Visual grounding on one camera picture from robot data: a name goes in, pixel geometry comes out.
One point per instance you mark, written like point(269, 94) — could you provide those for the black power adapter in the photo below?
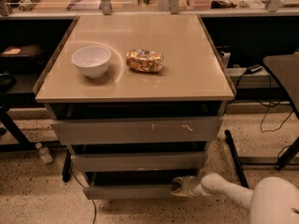
point(254, 69)

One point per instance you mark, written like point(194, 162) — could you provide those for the grey drawer cabinet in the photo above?
point(192, 83)

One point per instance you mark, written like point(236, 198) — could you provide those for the black table leg left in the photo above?
point(66, 173)

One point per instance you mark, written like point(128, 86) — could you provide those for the clear plastic bottle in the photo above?
point(44, 153)

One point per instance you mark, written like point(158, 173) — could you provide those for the grey top drawer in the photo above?
point(129, 131)

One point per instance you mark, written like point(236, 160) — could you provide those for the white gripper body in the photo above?
point(187, 185)

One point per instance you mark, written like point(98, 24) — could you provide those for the grey bottom drawer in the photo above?
point(133, 184)

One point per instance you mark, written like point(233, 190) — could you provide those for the grey drawer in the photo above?
point(133, 184)
point(139, 161)
point(129, 131)

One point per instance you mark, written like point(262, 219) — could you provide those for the dark side table top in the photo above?
point(285, 71)

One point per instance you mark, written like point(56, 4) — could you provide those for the white bowl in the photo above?
point(92, 61)

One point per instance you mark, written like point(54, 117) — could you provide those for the black table leg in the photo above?
point(238, 166)
point(66, 173)

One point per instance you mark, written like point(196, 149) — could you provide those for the black table leg right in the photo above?
point(238, 166)

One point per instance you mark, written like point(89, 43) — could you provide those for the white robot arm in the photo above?
point(273, 200)

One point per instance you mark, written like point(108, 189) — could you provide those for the grey middle drawer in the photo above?
point(139, 161)

